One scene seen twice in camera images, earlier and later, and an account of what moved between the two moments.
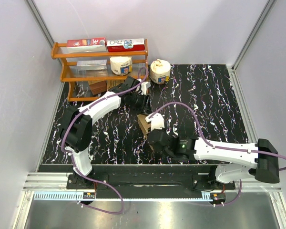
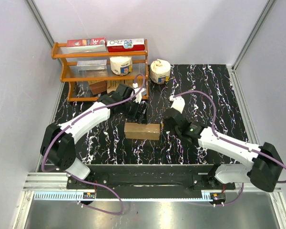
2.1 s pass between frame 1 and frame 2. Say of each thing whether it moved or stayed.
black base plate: stayed
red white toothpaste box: stayed
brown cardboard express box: moved
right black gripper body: moved
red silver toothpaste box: stayed
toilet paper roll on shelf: stayed
